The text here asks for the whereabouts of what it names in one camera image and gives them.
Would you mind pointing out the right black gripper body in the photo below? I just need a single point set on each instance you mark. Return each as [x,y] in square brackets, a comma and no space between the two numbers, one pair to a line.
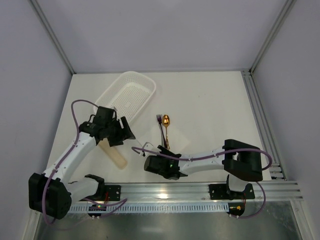
[164,150]

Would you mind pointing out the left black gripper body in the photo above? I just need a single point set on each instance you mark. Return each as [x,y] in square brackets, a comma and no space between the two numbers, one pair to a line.
[122,130]

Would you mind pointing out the gold ornate spoon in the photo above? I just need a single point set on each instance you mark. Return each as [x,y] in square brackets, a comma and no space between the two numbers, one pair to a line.
[166,123]

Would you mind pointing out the white paper napkin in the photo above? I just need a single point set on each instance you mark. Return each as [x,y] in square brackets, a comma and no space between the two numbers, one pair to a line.
[176,139]

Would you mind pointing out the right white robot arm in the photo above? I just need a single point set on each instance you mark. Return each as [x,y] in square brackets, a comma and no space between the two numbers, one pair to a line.
[241,161]

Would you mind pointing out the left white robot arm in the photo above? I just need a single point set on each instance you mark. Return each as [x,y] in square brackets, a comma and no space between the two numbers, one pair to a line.
[51,192]

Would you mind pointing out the beige wooden cutlery tray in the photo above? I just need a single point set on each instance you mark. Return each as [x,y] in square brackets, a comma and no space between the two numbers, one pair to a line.
[113,154]

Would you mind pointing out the white perforated plastic basket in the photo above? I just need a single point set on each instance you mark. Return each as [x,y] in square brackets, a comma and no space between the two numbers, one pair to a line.
[129,94]

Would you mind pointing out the left black controller board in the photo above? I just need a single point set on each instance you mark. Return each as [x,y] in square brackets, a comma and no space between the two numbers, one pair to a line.
[95,211]

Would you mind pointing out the black controller board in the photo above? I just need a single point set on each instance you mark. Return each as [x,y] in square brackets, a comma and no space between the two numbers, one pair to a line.
[95,211]
[236,211]

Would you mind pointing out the right black controller board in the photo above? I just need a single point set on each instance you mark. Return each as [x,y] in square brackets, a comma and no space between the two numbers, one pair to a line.
[236,211]

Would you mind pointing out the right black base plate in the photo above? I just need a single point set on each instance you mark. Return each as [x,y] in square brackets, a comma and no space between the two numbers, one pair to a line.
[222,192]

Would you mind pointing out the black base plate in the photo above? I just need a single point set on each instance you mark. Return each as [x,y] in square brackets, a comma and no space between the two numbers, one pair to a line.
[111,193]
[222,192]

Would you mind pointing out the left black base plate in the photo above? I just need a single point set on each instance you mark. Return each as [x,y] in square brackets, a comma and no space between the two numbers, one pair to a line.
[111,193]

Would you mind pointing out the slotted grey cable duct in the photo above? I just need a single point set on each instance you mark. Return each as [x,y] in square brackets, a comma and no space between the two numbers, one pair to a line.
[150,208]

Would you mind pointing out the right side aluminium rail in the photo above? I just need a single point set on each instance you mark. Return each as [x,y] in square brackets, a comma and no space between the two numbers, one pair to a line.
[263,127]

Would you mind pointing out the aluminium rail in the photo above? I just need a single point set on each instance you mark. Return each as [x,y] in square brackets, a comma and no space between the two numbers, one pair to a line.
[263,127]
[201,191]

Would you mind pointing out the aluminium front rail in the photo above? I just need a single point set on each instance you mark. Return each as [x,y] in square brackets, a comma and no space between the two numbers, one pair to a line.
[201,191]

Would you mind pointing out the left aluminium corner post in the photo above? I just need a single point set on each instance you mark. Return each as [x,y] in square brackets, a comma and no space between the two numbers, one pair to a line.
[36,7]

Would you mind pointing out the aluminium corner post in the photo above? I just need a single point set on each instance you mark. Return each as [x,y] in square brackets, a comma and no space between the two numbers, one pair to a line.
[273,32]
[36,7]

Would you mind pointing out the right aluminium corner post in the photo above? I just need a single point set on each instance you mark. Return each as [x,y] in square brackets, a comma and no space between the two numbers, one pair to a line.
[273,32]

